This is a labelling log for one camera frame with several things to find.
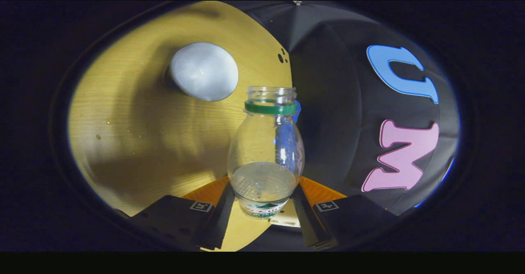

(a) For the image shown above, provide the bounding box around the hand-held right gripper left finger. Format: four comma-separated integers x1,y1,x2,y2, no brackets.
115,176,237,252

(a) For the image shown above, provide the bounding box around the white teacup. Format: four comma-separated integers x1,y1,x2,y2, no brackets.
165,41,240,102

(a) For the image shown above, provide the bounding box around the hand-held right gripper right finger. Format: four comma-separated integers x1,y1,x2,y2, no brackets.
290,176,400,251

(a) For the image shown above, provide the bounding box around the clear plastic water bottle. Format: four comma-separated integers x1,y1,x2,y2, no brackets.
227,86,306,219

